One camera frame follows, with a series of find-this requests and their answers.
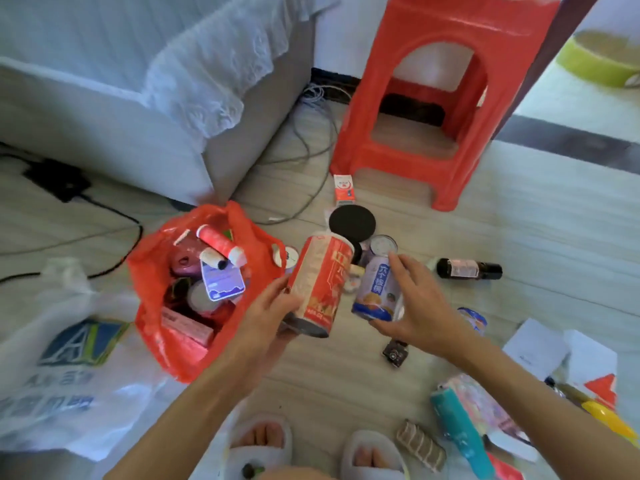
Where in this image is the dark brown glass bottle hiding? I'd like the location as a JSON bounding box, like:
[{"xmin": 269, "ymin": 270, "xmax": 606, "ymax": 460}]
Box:
[{"xmin": 436, "ymin": 258, "xmax": 504, "ymax": 282}]

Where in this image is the white lace cover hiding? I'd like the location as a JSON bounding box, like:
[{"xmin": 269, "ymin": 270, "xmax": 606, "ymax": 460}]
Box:
[{"xmin": 142, "ymin": 0, "xmax": 342, "ymax": 141}]

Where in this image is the small white topped can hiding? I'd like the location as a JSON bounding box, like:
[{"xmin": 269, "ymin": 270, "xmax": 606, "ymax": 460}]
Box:
[{"xmin": 272, "ymin": 244, "xmax": 300, "ymax": 271}]

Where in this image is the white left slipper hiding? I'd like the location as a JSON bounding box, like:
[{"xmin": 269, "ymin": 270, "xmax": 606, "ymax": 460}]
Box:
[{"xmin": 224, "ymin": 414, "xmax": 294, "ymax": 480}]

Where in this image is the black power adapter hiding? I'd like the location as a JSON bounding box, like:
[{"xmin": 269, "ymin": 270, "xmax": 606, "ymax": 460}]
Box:
[{"xmin": 22, "ymin": 157, "xmax": 92, "ymax": 204}]

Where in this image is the red and white tube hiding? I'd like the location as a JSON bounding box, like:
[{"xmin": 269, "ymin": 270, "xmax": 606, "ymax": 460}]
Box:
[{"xmin": 196, "ymin": 224, "xmax": 249, "ymax": 268}]

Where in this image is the person's right hand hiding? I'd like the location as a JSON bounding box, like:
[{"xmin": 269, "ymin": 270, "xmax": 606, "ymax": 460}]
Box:
[{"xmin": 370, "ymin": 252, "xmax": 482, "ymax": 366}]

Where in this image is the black cable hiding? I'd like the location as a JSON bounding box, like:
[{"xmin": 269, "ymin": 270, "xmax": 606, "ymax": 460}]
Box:
[{"xmin": 0, "ymin": 194, "xmax": 146, "ymax": 285}]

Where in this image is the white paper sheet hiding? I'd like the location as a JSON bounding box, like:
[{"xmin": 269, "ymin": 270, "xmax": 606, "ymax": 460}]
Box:
[{"xmin": 502, "ymin": 318, "xmax": 571, "ymax": 381}]

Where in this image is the blue white square packet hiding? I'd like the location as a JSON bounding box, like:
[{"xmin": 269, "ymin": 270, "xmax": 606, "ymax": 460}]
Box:
[{"xmin": 200, "ymin": 262, "xmax": 247, "ymax": 302}]

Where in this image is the blue and white can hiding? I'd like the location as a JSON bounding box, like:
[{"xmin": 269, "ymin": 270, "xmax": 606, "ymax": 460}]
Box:
[{"xmin": 351, "ymin": 252, "xmax": 405, "ymax": 323}]

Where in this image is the pink flat box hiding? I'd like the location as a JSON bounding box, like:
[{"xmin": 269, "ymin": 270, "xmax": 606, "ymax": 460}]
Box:
[{"xmin": 160, "ymin": 307, "xmax": 216, "ymax": 348}]

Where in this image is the silver topped can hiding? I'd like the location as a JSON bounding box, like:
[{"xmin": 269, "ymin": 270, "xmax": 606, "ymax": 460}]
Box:
[{"xmin": 369, "ymin": 234, "xmax": 399, "ymax": 258}]

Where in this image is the white sofa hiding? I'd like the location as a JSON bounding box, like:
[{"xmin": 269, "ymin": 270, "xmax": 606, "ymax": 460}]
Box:
[{"xmin": 0, "ymin": 0, "xmax": 342, "ymax": 206}]

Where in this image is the purple plastic case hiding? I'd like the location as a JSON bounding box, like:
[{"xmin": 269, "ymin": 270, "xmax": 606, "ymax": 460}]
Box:
[{"xmin": 169, "ymin": 239, "xmax": 207, "ymax": 276}]

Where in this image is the red plastic stool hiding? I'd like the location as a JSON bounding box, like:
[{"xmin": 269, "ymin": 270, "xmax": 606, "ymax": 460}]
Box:
[{"xmin": 329, "ymin": 0, "xmax": 564, "ymax": 213}]

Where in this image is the blue white round packet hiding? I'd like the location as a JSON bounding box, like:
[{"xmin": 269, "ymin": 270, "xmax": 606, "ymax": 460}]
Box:
[{"xmin": 457, "ymin": 307, "xmax": 489, "ymax": 336}]

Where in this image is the pink floral pouch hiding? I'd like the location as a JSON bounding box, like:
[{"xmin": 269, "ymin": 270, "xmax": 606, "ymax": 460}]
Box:
[{"xmin": 440, "ymin": 373, "xmax": 527, "ymax": 446}]

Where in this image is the black round lid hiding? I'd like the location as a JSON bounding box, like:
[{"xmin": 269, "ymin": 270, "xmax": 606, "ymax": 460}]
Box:
[{"xmin": 328, "ymin": 205, "xmax": 377, "ymax": 244}]

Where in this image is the green round basin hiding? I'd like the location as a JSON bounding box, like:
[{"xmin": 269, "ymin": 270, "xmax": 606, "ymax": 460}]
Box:
[{"xmin": 556, "ymin": 30, "xmax": 640, "ymax": 89}]

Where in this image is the red plastic bag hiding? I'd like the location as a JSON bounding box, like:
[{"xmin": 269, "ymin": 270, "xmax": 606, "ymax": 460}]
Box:
[{"xmin": 127, "ymin": 201, "xmax": 289, "ymax": 385}]

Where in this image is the person's left hand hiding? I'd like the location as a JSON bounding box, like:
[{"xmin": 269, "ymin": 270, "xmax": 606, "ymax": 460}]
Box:
[{"xmin": 231, "ymin": 275, "xmax": 304, "ymax": 361}]

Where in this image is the white right slipper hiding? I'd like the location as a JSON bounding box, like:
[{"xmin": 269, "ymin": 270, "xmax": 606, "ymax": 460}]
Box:
[{"xmin": 340, "ymin": 429, "xmax": 411, "ymax": 480}]

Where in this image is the white box red triangle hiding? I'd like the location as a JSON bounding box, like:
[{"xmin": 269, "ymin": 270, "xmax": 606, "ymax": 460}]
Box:
[{"xmin": 564, "ymin": 329, "xmax": 619, "ymax": 406}]

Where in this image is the small black box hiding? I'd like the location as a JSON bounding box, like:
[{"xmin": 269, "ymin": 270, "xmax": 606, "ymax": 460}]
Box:
[{"xmin": 382, "ymin": 339, "xmax": 410, "ymax": 369}]

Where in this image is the white plastic bag blue print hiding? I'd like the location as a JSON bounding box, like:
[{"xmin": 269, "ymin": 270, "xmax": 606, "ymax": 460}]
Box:
[{"xmin": 0, "ymin": 257, "xmax": 172, "ymax": 463}]

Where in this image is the small red white carton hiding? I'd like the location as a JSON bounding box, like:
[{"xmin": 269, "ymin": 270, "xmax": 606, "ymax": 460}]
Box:
[{"xmin": 333, "ymin": 174, "xmax": 357, "ymax": 207}]

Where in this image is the person's right forearm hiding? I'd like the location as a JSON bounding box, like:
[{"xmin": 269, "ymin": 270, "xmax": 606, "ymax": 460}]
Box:
[{"xmin": 450, "ymin": 331, "xmax": 640, "ymax": 480}]

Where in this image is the yellow bottle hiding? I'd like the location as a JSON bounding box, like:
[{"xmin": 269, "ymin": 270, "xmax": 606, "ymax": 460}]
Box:
[{"xmin": 544, "ymin": 376, "xmax": 640, "ymax": 446}]

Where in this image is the white tube black cap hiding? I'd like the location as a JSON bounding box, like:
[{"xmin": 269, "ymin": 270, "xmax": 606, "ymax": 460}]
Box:
[{"xmin": 199, "ymin": 247, "xmax": 229, "ymax": 271}]

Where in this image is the white round jar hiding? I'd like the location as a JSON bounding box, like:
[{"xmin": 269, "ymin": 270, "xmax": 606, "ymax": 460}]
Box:
[{"xmin": 187, "ymin": 280, "xmax": 222, "ymax": 315}]

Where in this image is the white slipper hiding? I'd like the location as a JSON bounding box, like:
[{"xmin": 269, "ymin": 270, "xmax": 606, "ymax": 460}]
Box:
[
  {"xmin": 224, "ymin": 414, "xmax": 294, "ymax": 480},
  {"xmin": 340, "ymin": 429, "xmax": 411, "ymax": 480}
]

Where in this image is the person's left forearm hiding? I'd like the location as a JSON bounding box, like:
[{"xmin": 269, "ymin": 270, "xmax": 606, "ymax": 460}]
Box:
[{"xmin": 106, "ymin": 332, "xmax": 268, "ymax": 480}]

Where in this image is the teal bottle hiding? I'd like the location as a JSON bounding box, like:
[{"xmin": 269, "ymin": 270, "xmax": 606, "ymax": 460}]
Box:
[{"xmin": 430, "ymin": 387, "xmax": 497, "ymax": 480}]

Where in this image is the brown striped snack pack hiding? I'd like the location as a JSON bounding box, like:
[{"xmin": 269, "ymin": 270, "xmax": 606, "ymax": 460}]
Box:
[{"xmin": 395, "ymin": 419, "xmax": 448, "ymax": 474}]

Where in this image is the grey cable bundle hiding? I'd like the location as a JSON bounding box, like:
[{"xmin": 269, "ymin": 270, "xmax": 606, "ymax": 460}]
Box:
[{"xmin": 235, "ymin": 84, "xmax": 353, "ymax": 226}]

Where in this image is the red drink can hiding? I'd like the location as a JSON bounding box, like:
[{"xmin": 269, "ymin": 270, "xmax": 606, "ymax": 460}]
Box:
[{"xmin": 281, "ymin": 232, "xmax": 356, "ymax": 339}]

